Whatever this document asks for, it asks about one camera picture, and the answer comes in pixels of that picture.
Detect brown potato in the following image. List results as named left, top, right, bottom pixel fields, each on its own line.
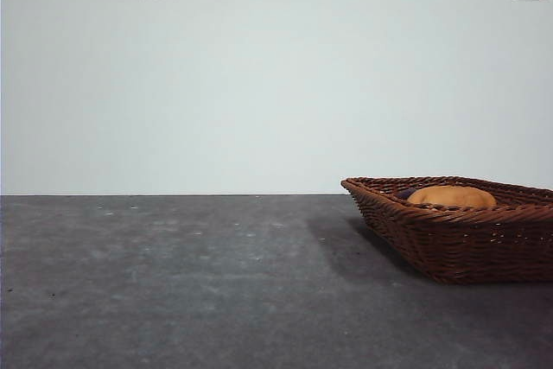
left=406, top=185, right=498, bottom=209

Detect brown wicker basket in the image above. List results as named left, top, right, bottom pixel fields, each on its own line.
left=340, top=175, right=553, bottom=286

